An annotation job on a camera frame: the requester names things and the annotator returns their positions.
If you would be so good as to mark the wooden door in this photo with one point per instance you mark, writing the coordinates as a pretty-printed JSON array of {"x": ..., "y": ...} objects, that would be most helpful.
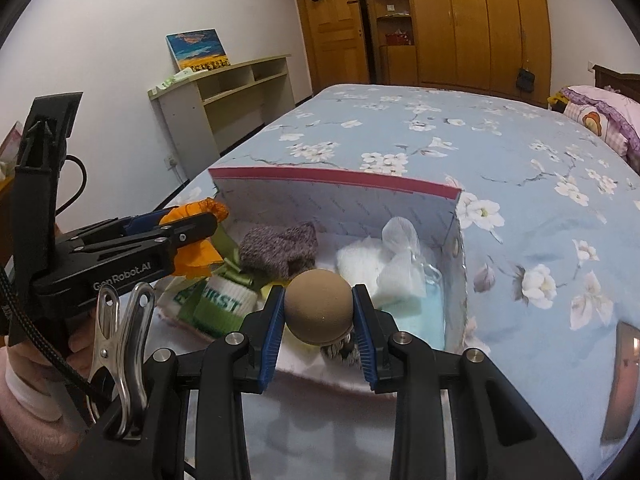
[{"x": 335, "y": 45}]

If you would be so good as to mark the bed with blue floral sheet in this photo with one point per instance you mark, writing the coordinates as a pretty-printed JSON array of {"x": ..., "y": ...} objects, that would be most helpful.
[{"x": 525, "y": 185}]

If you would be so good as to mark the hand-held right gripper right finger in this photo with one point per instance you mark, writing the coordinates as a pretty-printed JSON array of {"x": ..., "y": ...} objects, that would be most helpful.
[{"x": 366, "y": 340}]

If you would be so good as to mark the black white patterned cloth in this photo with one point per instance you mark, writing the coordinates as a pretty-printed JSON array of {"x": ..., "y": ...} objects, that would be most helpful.
[{"x": 337, "y": 347}]

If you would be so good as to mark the black bag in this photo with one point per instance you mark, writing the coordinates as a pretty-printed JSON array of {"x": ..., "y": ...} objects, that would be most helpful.
[{"x": 525, "y": 81}]

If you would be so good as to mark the brown ball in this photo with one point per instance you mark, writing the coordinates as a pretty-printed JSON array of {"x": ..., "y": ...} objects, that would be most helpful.
[{"x": 317, "y": 305}]

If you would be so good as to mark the person's left forearm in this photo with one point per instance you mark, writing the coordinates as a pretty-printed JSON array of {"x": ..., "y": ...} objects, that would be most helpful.
[{"x": 25, "y": 435}]

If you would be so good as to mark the dark wooden headboard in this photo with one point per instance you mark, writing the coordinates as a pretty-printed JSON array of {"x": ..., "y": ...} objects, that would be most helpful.
[{"x": 617, "y": 76}]

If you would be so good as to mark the pink pillow with bear print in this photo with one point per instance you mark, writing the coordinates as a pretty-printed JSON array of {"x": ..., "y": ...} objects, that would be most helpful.
[{"x": 605, "y": 115}]

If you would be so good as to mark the pink cardboard box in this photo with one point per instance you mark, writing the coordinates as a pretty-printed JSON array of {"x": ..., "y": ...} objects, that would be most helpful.
[{"x": 350, "y": 200}]

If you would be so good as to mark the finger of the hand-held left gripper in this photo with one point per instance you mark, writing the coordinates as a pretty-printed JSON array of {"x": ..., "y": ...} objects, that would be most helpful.
[
  {"x": 185, "y": 232},
  {"x": 140, "y": 221}
]

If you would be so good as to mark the dark phone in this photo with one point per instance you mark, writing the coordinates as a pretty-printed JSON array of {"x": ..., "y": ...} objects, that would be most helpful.
[{"x": 622, "y": 385}]

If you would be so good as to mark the silver metal clip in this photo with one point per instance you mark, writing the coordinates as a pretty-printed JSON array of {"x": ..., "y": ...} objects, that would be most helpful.
[{"x": 107, "y": 340}]

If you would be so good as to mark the yellow black cloth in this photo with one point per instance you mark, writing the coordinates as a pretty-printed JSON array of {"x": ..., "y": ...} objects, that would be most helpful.
[{"x": 557, "y": 101}]

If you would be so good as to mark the green white packet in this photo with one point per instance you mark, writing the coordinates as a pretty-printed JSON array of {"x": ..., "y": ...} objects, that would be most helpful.
[{"x": 175, "y": 79}]

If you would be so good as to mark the yellow sponge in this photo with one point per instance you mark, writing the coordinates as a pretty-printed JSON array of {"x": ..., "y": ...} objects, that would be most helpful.
[{"x": 274, "y": 288}]

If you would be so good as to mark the orange cloth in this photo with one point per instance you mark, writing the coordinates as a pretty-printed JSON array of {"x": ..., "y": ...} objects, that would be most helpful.
[{"x": 200, "y": 257}]

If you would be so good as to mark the person's left hand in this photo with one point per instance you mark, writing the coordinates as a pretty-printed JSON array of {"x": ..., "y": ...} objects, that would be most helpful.
[{"x": 82, "y": 345}]

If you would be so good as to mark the wooden wardrobe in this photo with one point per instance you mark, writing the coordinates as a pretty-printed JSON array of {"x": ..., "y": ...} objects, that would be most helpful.
[{"x": 475, "y": 25}]

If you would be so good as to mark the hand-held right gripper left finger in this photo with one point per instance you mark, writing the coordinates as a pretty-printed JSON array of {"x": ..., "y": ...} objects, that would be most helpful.
[{"x": 270, "y": 340}]

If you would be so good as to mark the green white sock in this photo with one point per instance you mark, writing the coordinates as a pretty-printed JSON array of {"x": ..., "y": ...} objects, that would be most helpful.
[
  {"x": 177, "y": 302},
  {"x": 225, "y": 305}
]

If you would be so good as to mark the beige shelf desk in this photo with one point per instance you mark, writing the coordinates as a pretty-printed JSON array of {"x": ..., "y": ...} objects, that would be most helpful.
[{"x": 185, "y": 125}]

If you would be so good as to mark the green ribbon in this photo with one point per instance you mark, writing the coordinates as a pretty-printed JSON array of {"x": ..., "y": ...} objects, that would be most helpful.
[{"x": 237, "y": 267}]

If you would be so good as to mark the grey knitted sock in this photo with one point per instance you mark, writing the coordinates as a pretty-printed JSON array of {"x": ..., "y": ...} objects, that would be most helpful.
[{"x": 280, "y": 247}]

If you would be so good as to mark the wall socket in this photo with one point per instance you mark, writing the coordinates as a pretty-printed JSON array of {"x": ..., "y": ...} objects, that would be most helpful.
[{"x": 171, "y": 162}]

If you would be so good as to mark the blue yellow painting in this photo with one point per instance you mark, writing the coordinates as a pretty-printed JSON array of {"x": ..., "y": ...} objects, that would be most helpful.
[{"x": 197, "y": 50}]

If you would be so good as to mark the red item on shelf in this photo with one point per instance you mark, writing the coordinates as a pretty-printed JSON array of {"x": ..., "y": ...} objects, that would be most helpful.
[{"x": 395, "y": 39}]

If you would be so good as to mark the light green cloth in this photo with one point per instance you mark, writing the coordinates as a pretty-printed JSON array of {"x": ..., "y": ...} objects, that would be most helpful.
[{"x": 425, "y": 325}]

